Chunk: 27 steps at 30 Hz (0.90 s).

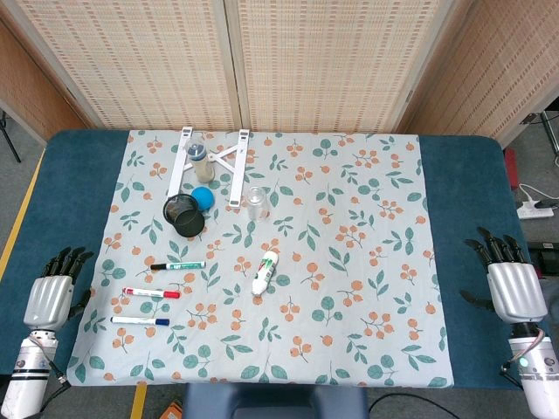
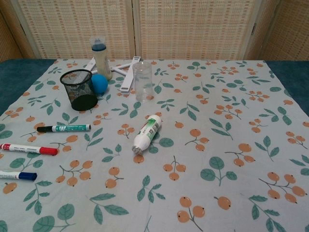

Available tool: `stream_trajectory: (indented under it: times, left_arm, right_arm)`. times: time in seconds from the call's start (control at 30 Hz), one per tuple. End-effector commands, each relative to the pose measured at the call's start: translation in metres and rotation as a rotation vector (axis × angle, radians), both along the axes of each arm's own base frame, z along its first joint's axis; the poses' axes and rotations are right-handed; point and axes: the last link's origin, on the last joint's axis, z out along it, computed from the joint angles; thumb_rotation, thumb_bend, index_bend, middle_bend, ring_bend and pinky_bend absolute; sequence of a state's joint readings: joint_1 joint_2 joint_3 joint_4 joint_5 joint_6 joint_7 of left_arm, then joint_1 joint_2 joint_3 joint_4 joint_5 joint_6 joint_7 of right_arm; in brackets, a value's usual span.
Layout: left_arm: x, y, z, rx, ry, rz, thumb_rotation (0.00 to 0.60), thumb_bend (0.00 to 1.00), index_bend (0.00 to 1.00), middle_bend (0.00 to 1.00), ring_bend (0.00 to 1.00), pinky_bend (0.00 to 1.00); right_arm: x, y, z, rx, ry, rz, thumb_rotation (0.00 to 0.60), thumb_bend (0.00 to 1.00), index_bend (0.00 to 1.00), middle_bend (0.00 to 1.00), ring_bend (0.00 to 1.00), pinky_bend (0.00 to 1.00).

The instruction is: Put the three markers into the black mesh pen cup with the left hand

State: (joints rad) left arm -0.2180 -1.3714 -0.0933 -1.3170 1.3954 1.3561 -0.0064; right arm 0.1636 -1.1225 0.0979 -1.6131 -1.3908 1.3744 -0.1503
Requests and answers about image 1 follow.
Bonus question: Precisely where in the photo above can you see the red cylinder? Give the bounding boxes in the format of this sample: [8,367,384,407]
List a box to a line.
[502,148,521,191]

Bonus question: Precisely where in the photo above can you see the white power strip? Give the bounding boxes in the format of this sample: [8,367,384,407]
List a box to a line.
[515,199,556,221]

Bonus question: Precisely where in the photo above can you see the dark blue chair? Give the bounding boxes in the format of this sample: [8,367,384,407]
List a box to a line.
[182,382,369,419]

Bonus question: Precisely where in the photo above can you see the blue capped marker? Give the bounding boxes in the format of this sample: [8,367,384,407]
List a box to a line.
[109,315,171,327]

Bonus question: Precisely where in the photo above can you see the black mesh pen holder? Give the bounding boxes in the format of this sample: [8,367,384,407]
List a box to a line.
[162,194,207,239]

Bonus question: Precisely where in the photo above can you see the black tripod leg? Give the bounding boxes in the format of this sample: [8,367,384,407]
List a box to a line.
[0,110,23,164]

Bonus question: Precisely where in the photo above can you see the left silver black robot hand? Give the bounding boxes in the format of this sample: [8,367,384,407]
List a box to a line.
[23,245,95,331]

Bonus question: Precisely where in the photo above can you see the milky bottle with blue cap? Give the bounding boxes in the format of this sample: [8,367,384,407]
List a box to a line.
[184,140,217,184]

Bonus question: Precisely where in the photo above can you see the floral fruit print tablecloth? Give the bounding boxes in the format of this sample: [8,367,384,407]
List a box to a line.
[66,129,453,389]

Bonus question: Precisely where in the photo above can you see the black box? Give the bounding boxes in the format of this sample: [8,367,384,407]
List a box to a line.
[528,240,559,278]

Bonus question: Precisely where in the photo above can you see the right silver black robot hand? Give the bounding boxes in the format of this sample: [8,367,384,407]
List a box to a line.
[459,226,549,325]

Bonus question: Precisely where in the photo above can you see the white folding laptop stand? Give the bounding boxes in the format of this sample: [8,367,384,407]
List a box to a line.
[165,126,252,209]

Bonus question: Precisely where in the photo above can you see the teal table cover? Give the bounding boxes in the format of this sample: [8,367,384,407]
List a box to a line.
[0,127,541,392]

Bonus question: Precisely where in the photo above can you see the red capped marker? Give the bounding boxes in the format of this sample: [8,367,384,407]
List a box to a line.
[121,285,182,300]

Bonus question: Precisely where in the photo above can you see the black floor cable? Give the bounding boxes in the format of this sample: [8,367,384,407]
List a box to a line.
[369,391,465,419]

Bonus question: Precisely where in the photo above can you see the clear plastic cup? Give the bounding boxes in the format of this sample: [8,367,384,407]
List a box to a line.
[245,185,269,221]

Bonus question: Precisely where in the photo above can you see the white power cable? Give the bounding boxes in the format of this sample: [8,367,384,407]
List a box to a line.
[518,182,559,205]

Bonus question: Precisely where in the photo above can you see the blue ball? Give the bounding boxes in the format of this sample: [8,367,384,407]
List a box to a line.
[190,186,217,212]

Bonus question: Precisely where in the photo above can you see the bamboo folding screen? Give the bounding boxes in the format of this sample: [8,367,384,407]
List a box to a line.
[0,0,559,148]

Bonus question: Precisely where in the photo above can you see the white bottle with green label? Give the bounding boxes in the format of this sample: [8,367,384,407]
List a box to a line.
[251,251,280,297]

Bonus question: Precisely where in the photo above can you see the black capped green label marker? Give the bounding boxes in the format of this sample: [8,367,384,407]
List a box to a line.
[149,260,207,272]

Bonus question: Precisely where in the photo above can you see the metal stand with black clamp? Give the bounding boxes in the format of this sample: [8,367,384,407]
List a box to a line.
[519,110,559,168]

